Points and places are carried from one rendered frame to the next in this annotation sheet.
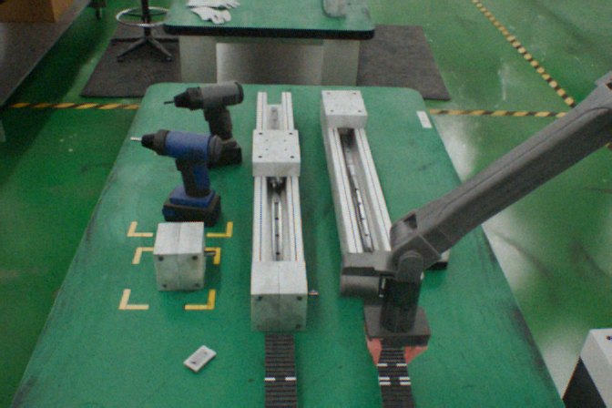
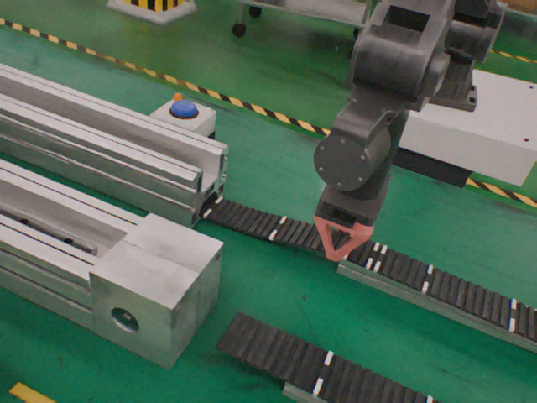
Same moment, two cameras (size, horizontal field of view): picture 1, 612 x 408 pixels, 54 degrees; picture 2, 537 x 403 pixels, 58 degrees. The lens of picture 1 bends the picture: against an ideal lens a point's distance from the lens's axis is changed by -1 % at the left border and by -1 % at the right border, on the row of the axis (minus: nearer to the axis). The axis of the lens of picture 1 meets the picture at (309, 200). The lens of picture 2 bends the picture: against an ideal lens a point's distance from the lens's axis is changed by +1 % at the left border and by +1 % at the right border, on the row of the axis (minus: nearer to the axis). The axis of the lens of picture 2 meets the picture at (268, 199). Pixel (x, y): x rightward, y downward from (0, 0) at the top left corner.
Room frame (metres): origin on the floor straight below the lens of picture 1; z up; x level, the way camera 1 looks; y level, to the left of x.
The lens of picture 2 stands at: (0.64, 0.32, 1.22)
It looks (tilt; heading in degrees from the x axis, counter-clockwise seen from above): 37 degrees down; 292
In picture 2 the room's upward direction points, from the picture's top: 10 degrees clockwise
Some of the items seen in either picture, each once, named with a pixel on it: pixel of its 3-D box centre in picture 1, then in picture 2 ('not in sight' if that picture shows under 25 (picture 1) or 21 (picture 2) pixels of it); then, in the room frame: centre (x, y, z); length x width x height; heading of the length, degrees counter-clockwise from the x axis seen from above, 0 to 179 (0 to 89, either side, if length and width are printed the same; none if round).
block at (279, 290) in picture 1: (285, 295); (166, 280); (0.86, 0.04, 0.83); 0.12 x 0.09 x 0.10; 95
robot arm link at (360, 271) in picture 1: (379, 267); (373, 112); (0.72, -0.11, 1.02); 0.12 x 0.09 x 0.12; 88
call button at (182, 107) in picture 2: not in sight; (184, 110); (1.05, -0.25, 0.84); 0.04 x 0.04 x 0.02
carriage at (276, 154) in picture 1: (275, 157); not in sight; (1.30, 0.09, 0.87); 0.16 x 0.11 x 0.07; 5
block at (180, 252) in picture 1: (187, 256); not in sight; (0.96, 0.24, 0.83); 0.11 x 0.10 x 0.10; 97
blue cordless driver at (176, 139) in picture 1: (178, 175); not in sight; (1.16, 0.30, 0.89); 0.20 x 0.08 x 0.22; 82
